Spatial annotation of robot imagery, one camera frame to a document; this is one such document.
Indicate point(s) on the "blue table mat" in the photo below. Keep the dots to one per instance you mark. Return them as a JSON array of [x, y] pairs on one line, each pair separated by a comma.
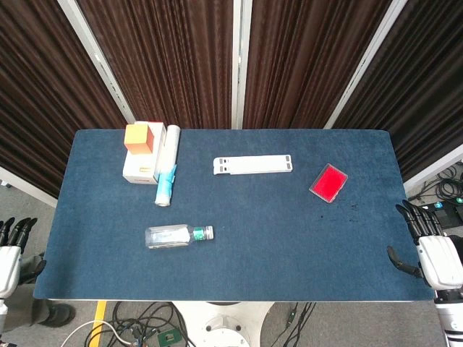
[[253, 253]]

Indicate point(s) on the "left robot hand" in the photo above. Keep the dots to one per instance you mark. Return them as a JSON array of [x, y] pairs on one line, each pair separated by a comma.
[[9, 267]]

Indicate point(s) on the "white partition post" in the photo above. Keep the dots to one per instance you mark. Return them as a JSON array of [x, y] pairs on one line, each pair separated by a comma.
[[97, 61], [369, 61], [240, 61]]

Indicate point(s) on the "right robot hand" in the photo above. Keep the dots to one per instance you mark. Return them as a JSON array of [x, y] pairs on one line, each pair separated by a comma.
[[441, 260]]

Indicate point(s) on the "dark shoe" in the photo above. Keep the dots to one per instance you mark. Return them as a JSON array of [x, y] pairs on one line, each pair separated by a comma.
[[59, 315]]

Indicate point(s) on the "orange cube block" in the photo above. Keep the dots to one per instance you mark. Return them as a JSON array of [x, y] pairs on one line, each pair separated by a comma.
[[137, 139]]

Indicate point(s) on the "green circuit board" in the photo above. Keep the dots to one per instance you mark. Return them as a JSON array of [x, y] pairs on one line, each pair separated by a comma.
[[169, 337]]

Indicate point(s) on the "white cardboard box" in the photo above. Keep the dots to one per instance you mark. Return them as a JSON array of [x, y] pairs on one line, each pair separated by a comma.
[[139, 168]]

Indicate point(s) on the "white roll with blue tape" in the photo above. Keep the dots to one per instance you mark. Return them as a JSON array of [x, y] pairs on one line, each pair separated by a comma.
[[167, 159]]

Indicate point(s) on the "black power strip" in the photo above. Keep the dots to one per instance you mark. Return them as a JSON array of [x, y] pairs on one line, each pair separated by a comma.
[[446, 217]]

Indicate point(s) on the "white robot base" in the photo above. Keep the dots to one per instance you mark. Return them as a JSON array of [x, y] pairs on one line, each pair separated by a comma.
[[224, 323]]

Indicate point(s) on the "white flat plastic bar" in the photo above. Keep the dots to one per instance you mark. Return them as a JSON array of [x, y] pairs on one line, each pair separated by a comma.
[[253, 164]]

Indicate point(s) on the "white partition bottom rail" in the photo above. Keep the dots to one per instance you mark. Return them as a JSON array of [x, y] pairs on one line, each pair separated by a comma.
[[434, 170], [25, 188]]

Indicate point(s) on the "white bottle cap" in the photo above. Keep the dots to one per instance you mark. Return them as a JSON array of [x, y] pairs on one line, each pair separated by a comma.
[[209, 232]]

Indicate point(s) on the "clear plastic water bottle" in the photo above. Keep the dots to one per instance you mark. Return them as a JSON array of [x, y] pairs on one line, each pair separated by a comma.
[[166, 236]]

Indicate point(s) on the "red pad in clear case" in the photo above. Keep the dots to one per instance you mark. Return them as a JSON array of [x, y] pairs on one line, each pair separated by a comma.
[[328, 183]]

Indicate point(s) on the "brown curtain panel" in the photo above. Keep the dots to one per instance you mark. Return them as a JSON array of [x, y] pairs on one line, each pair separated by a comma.
[[416, 90], [162, 61], [304, 61], [43, 108]]

